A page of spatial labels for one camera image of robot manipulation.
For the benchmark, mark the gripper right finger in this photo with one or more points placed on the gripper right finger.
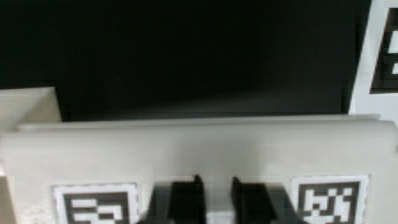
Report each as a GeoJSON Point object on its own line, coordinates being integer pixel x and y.
{"type": "Point", "coordinates": [261, 204]}

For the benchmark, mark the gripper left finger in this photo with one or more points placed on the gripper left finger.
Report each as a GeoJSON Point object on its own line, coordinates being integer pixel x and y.
{"type": "Point", "coordinates": [177, 203]}

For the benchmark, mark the small white cabinet door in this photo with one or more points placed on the small white cabinet door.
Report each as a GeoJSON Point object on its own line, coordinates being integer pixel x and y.
{"type": "Point", "coordinates": [83, 167]}

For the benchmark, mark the white cabinet body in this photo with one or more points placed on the white cabinet body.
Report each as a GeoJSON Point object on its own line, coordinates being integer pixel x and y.
{"type": "Point", "coordinates": [28, 106]}

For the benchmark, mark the white base tag plate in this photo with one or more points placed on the white base tag plate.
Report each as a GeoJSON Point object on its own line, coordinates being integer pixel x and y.
{"type": "Point", "coordinates": [373, 99]}

